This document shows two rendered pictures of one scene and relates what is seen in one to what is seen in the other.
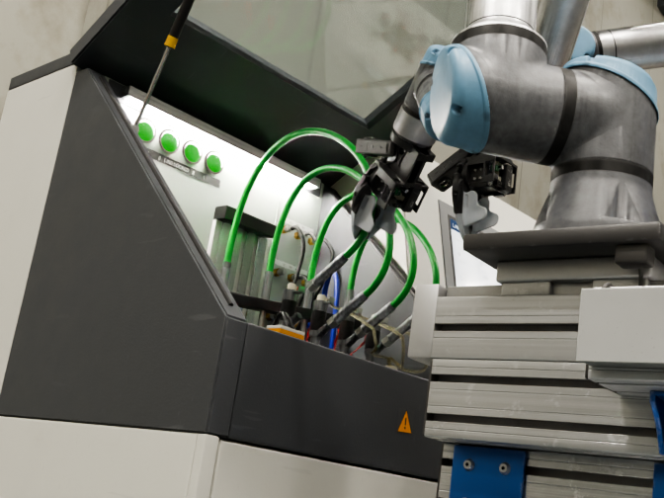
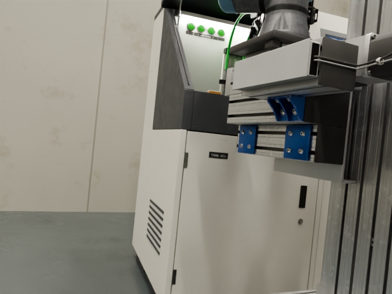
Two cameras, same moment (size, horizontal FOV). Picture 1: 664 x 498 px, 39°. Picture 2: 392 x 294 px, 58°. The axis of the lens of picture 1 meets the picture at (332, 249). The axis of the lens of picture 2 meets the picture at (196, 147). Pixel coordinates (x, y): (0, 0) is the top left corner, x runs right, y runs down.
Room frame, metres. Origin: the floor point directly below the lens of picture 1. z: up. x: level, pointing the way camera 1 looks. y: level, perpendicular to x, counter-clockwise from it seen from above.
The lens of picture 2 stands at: (0.01, -0.56, 0.74)
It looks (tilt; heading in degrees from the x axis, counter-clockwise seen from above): 1 degrees down; 26
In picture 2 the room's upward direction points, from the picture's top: 6 degrees clockwise
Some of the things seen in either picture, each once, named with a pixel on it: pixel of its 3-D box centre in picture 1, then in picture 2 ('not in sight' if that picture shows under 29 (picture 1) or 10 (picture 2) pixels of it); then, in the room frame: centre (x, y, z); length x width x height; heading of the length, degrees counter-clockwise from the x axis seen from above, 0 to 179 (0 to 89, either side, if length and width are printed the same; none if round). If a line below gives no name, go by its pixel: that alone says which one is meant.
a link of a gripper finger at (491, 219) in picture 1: (483, 221); not in sight; (1.55, -0.25, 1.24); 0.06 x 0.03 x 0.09; 45
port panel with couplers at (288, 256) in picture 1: (292, 275); not in sight; (2.04, 0.08, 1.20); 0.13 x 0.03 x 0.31; 135
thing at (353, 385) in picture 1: (373, 416); (259, 119); (1.51, -0.11, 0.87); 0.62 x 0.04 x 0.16; 135
